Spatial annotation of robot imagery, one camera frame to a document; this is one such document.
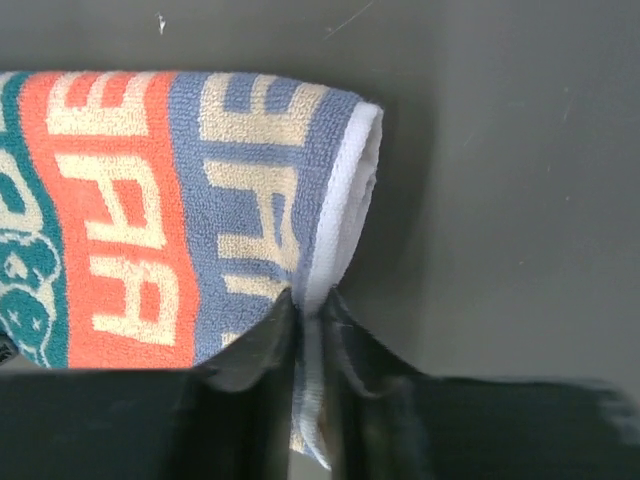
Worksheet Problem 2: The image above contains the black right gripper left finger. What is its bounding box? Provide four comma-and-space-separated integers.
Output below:
1, 291, 295, 479

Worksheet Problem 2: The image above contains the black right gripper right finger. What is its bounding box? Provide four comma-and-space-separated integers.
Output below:
320, 292, 639, 480

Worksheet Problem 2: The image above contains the rabbit print striped towel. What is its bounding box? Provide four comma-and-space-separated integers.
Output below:
1, 71, 384, 464

